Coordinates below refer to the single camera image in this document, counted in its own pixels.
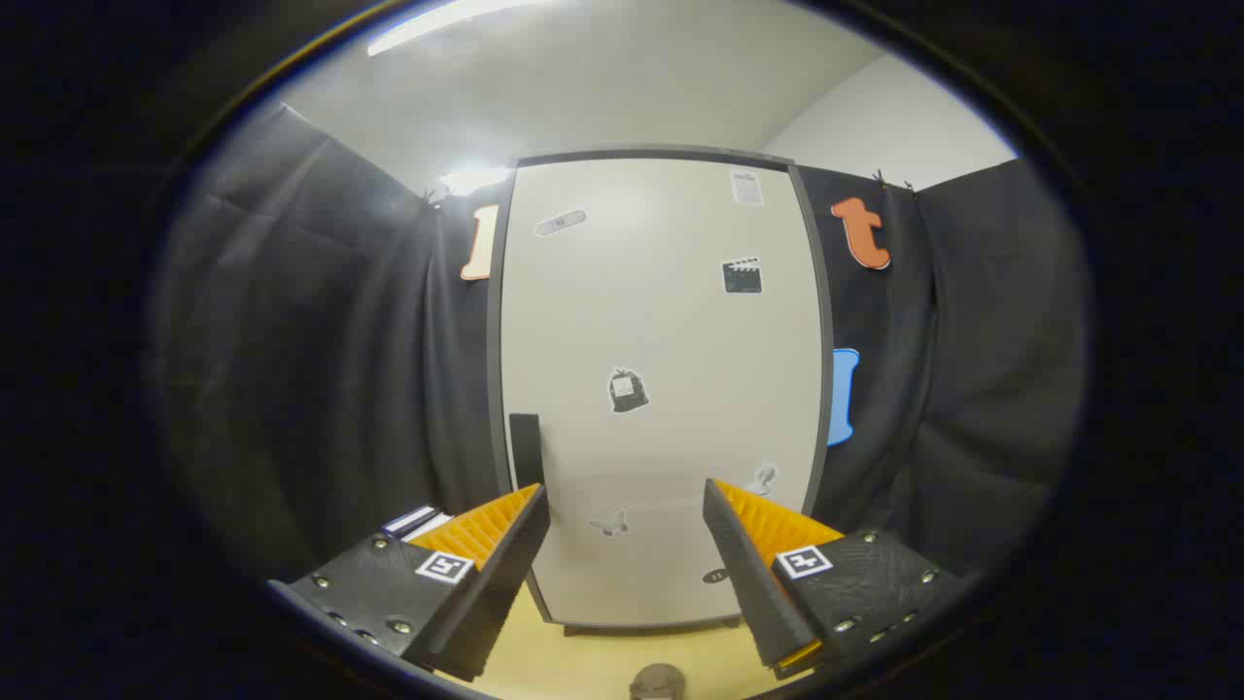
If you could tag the black backdrop cloth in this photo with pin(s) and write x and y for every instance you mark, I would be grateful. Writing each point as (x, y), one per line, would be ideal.
(321, 340)

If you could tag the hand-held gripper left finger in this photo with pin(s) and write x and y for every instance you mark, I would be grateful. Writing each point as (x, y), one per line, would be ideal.
(505, 569)

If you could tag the grey shoe cabinet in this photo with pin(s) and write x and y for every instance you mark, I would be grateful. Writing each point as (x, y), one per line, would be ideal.
(828, 340)

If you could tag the blue spine book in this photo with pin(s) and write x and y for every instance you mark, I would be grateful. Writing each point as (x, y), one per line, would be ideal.
(406, 518)

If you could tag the brown fuzzy shoe with bow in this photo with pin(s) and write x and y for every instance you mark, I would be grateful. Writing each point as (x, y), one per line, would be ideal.
(657, 682)

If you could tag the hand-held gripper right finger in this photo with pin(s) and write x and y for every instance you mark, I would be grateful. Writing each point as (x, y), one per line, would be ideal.
(748, 574)

